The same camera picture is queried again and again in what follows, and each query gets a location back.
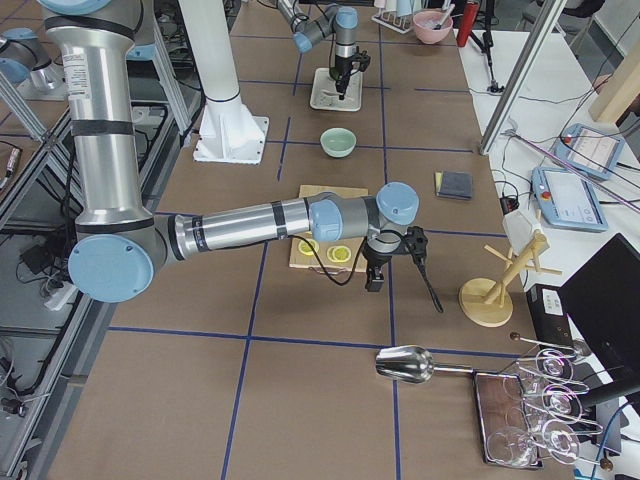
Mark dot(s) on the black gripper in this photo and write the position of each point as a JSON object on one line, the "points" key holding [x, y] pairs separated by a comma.
{"points": [[342, 69], [376, 260]]}

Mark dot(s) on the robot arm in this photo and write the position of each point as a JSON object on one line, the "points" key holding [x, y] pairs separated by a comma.
{"points": [[122, 245], [338, 21]]}

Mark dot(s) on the light green bowl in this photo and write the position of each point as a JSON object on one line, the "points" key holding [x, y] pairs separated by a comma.
{"points": [[338, 142]]}

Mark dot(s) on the pink bowl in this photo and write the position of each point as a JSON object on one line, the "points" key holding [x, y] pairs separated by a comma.
{"points": [[430, 27]]}

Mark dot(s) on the cream bear serving tray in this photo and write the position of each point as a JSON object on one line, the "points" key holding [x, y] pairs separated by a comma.
{"points": [[324, 95]]}

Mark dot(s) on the upper lemon slice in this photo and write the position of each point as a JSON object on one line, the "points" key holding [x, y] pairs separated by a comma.
{"points": [[339, 254]]}

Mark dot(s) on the lemon slice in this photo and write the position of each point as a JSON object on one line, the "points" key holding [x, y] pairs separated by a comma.
{"points": [[308, 247], [339, 254]]}

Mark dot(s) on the lower lemon slice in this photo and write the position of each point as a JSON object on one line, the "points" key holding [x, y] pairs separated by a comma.
{"points": [[308, 247]]}

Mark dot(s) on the metal scoop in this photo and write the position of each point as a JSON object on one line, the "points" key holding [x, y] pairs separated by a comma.
{"points": [[413, 364]]}

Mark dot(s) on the wooden mug tree stand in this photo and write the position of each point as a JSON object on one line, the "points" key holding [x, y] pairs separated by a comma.
{"points": [[486, 302]]}

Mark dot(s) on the folded grey cloth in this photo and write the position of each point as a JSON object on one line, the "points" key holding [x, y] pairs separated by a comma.
{"points": [[454, 185]]}

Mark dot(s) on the red bottle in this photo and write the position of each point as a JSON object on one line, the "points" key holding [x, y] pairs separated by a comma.
{"points": [[467, 21]]}

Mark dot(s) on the wine glass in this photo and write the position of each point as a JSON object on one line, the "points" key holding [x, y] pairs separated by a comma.
{"points": [[548, 365]]}

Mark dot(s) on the blue teach pendant near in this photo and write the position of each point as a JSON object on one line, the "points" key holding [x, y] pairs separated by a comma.
{"points": [[566, 201]]}

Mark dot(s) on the blue teach pendant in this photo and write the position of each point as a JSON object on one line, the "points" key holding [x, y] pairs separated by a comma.
{"points": [[566, 201], [590, 150]]}

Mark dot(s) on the black glass rack tray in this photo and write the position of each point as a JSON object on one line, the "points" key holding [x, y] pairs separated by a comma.
{"points": [[499, 405]]}

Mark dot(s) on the black laptop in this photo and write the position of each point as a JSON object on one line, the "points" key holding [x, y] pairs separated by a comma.
{"points": [[602, 300]]}

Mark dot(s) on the blue teach pendant far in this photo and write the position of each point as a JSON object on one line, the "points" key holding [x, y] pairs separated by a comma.
{"points": [[590, 150]]}

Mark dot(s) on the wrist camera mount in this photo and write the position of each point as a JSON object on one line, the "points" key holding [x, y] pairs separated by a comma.
{"points": [[360, 61], [416, 243]]}

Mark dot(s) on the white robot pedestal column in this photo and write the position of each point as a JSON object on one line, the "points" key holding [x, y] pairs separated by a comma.
{"points": [[229, 133]]}

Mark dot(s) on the aluminium frame post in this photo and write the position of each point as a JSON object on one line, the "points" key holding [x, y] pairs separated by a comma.
{"points": [[543, 26]]}

